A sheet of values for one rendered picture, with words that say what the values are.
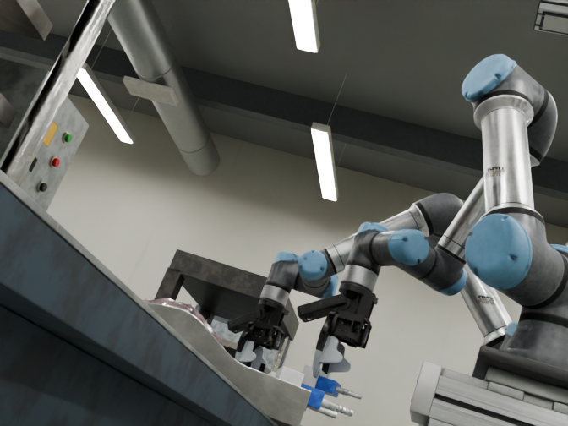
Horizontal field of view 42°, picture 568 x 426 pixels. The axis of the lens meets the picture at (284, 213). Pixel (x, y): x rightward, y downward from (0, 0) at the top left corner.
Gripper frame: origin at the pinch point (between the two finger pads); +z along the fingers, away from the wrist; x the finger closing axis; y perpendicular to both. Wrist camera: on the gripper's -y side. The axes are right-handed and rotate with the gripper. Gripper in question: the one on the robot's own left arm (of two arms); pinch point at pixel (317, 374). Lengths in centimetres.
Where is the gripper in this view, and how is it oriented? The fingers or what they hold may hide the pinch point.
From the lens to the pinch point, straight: 159.0
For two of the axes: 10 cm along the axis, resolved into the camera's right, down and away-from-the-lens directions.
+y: 8.8, 1.8, -4.3
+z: -3.4, 8.8, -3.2
